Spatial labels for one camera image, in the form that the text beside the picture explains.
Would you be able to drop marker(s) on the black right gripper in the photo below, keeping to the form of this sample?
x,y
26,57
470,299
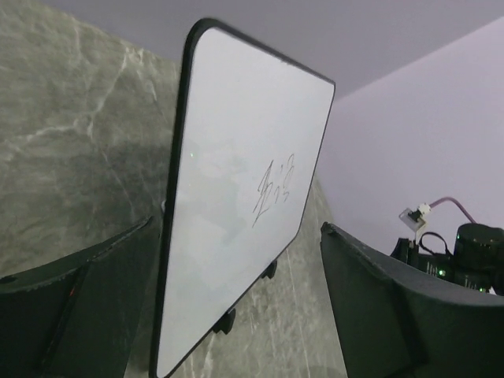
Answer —
x,y
476,262

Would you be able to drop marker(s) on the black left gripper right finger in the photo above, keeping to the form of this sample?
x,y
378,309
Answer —
x,y
396,321

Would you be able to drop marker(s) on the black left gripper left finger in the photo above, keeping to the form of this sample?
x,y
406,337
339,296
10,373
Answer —
x,y
77,316

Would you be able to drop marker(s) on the white whiteboard black frame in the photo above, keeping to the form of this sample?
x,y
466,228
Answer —
x,y
248,132

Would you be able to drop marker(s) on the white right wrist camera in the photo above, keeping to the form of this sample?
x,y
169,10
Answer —
x,y
415,219

